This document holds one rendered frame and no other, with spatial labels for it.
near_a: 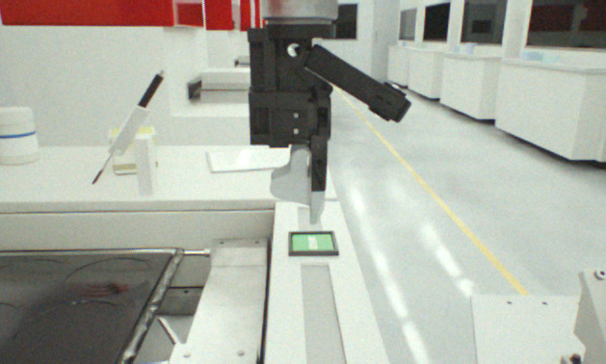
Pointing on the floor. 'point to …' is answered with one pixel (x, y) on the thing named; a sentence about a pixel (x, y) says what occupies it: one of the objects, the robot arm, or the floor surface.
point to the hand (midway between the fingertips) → (319, 212)
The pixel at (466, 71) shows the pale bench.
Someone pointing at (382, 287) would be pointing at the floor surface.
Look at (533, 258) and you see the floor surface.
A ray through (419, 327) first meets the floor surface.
